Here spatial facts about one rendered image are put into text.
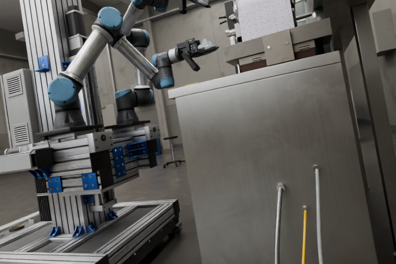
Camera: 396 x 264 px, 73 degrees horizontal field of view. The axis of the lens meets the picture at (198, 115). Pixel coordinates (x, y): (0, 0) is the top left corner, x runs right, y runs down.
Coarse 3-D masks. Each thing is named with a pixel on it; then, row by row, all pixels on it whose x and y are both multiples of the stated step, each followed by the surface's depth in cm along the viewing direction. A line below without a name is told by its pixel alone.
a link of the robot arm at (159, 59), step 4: (160, 52) 142; (164, 52) 140; (168, 52) 138; (156, 56) 141; (160, 56) 140; (164, 56) 139; (168, 56) 138; (152, 60) 142; (156, 60) 141; (160, 60) 140; (164, 60) 139; (168, 60) 139; (156, 64) 142; (160, 64) 140; (164, 64) 140; (168, 64) 140
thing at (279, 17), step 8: (272, 8) 120; (280, 8) 118; (288, 8) 117; (240, 16) 126; (248, 16) 124; (256, 16) 123; (264, 16) 121; (272, 16) 120; (280, 16) 118; (288, 16) 117; (240, 24) 126; (248, 24) 124; (256, 24) 123; (264, 24) 121; (272, 24) 120; (280, 24) 118; (288, 24) 117; (248, 32) 124; (256, 32) 123; (264, 32) 121; (272, 32) 120
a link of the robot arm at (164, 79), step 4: (160, 68) 140; (164, 68) 140; (168, 68) 140; (160, 72) 140; (164, 72) 139; (168, 72) 140; (172, 72) 142; (160, 76) 141; (164, 76) 139; (168, 76) 140; (172, 76) 141; (160, 80) 141; (164, 80) 139; (168, 80) 140; (172, 80) 141; (160, 84) 143; (164, 84) 140; (168, 84) 140; (172, 84) 141
